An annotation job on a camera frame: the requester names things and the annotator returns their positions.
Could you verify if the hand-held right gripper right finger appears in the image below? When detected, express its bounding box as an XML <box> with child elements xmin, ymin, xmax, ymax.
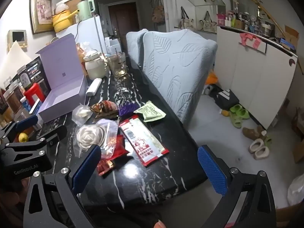
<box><xmin>197</xmin><ymin>144</ymin><xmax>277</xmax><ymax>228</ymax></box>

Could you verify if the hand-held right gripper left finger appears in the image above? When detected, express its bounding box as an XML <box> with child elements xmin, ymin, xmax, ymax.
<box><xmin>23</xmin><ymin>144</ymin><xmax>102</xmax><ymax>228</ymax></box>

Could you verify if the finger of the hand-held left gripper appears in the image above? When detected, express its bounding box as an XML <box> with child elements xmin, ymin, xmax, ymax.
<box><xmin>0</xmin><ymin>126</ymin><xmax>68</xmax><ymax>164</ymax></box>
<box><xmin>0</xmin><ymin>115</ymin><xmax>39</xmax><ymax>143</ymax></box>

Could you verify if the small clear plastic bag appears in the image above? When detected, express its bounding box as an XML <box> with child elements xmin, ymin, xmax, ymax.
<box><xmin>72</xmin><ymin>104</ymin><xmax>93</xmax><ymax>126</ymax></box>

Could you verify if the brown snack packet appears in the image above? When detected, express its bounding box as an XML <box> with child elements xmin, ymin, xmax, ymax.
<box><xmin>90</xmin><ymin>100</ymin><xmax>119</xmax><ymax>119</ymax></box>

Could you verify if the long red white snack packet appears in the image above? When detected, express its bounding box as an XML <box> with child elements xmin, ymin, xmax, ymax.
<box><xmin>118</xmin><ymin>114</ymin><xmax>170</xmax><ymax>168</ymax></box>

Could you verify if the dark purple tassel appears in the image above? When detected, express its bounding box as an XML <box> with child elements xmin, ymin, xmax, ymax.
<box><xmin>118</xmin><ymin>102</ymin><xmax>136</xmax><ymax>117</ymax></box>

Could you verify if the purple gift box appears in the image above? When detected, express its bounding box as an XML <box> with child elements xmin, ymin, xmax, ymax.
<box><xmin>35</xmin><ymin>33</ymin><xmax>89</xmax><ymax>123</ymax></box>

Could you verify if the white box with blue label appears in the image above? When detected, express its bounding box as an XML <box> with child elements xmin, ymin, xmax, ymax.
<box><xmin>30</xmin><ymin>100</ymin><xmax>43</xmax><ymax>114</ymax></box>

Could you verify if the red tin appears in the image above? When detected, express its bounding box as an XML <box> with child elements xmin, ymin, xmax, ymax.
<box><xmin>24</xmin><ymin>83</ymin><xmax>47</xmax><ymax>107</ymax></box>

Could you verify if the white rose in clear bag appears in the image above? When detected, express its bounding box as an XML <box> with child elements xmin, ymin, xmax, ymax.
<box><xmin>72</xmin><ymin>119</ymin><xmax>119</xmax><ymax>158</ymax></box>

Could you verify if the black stand-up pouch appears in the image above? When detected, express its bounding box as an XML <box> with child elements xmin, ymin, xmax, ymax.
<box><xmin>17</xmin><ymin>56</ymin><xmax>51</xmax><ymax>93</ymax></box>

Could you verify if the cream fuzzy slipper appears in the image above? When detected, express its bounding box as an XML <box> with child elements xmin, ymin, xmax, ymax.
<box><xmin>248</xmin><ymin>138</ymin><xmax>264</xmax><ymax>154</ymax></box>
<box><xmin>253</xmin><ymin>146</ymin><xmax>270</xmax><ymax>160</ymax></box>

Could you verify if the green slipper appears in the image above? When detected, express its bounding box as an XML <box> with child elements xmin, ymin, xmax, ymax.
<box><xmin>228</xmin><ymin>115</ymin><xmax>242</xmax><ymax>129</ymax></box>
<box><xmin>229</xmin><ymin>104</ymin><xmax>250</xmax><ymax>120</ymax></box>

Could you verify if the brown boot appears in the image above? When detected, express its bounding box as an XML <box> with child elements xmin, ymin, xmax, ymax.
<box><xmin>242</xmin><ymin>125</ymin><xmax>268</xmax><ymax>141</ymax></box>

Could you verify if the white foam board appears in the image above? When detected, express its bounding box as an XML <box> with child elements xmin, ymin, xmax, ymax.
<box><xmin>0</xmin><ymin>40</ymin><xmax>32</xmax><ymax>81</ymax></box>

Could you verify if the cream jug with clear lid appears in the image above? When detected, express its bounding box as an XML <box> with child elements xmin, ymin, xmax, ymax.
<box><xmin>84</xmin><ymin>50</ymin><xmax>110</xmax><ymax>79</ymax></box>

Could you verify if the green food packet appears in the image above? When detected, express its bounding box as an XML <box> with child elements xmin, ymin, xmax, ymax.
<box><xmin>133</xmin><ymin>100</ymin><xmax>166</xmax><ymax>123</ymax></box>

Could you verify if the white plastic bag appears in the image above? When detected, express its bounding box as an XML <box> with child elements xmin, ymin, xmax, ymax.
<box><xmin>287</xmin><ymin>174</ymin><xmax>304</xmax><ymax>206</ymax></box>

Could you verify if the orange patterned snack bag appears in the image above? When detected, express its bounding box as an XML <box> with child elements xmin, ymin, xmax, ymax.
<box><xmin>76</xmin><ymin>42</ymin><xmax>92</xmax><ymax>63</ymax></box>

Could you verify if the glass cup with spoon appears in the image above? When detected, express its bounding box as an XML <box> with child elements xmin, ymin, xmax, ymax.
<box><xmin>108</xmin><ymin>51</ymin><xmax>128</xmax><ymax>77</ymax></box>

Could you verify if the white cabinet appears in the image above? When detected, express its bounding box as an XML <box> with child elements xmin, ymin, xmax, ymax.
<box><xmin>215</xmin><ymin>25</ymin><xmax>298</xmax><ymax>130</ymax></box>

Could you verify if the yellow pot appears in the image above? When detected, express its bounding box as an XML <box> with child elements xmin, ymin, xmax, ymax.
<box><xmin>51</xmin><ymin>9</ymin><xmax>80</xmax><ymax>32</ymax></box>

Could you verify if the white carton box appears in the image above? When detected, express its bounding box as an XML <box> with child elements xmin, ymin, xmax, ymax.
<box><xmin>104</xmin><ymin>37</ymin><xmax>121</xmax><ymax>54</ymax></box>

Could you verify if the white fridge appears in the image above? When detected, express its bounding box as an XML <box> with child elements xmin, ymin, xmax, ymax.
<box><xmin>56</xmin><ymin>15</ymin><xmax>106</xmax><ymax>55</ymax></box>

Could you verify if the gold framed picture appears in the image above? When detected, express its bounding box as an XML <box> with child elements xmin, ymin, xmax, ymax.
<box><xmin>30</xmin><ymin>0</ymin><xmax>54</xmax><ymax>35</ymax></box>

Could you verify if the green electric kettle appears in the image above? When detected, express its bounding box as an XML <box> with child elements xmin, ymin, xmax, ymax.
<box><xmin>77</xmin><ymin>0</ymin><xmax>97</xmax><ymax>22</ymax></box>

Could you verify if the dark brown door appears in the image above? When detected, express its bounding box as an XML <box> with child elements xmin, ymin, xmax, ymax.
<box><xmin>108</xmin><ymin>2</ymin><xmax>139</xmax><ymax>37</ymax></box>

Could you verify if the pink cloth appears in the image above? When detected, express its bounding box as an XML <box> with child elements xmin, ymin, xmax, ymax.
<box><xmin>240</xmin><ymin>32</ymin><xmax>262</xmax><ymax>49</ymax></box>

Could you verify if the cream tote bag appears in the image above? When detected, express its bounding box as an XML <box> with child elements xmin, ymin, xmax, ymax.
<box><xmin>179</xmin><ymin>7</ymin><xmax>196</xmax><ymax>31</ymax></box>

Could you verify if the row of bottles and jars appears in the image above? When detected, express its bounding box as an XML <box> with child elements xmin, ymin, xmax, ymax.
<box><xmin>217</xmin><ymin>5</ymin><xmax>277</xmax><ymax>38</ymax></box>

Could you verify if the open cardboard box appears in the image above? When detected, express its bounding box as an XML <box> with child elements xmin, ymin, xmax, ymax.
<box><xmin>284</xmin><ymin>26</ymin><xmax>300</xmax><ymax>51</ymax></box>

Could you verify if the brown tote bag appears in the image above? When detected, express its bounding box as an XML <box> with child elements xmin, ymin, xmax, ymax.
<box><xmin>152</xmin><ymin>0</ymin><xmax>165</xmax><ymax>25</ymax></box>

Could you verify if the wall intercom screen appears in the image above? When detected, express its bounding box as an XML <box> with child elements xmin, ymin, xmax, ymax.
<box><xmin>7</xmin><ymin>29</ymin><xmax>28</xmax><ymax>51</ymax></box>

